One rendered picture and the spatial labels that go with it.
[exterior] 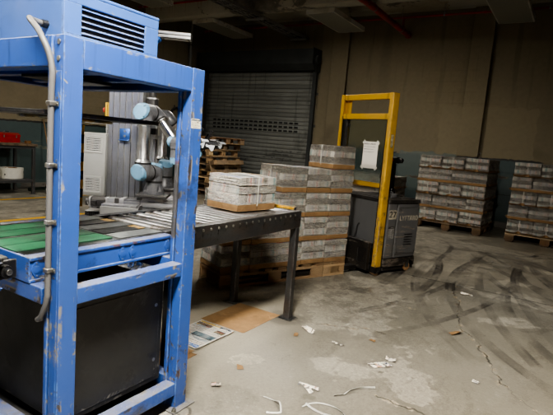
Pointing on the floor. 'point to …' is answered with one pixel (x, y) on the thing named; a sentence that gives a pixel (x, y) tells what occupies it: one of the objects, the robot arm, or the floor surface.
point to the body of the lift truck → (406, 243)
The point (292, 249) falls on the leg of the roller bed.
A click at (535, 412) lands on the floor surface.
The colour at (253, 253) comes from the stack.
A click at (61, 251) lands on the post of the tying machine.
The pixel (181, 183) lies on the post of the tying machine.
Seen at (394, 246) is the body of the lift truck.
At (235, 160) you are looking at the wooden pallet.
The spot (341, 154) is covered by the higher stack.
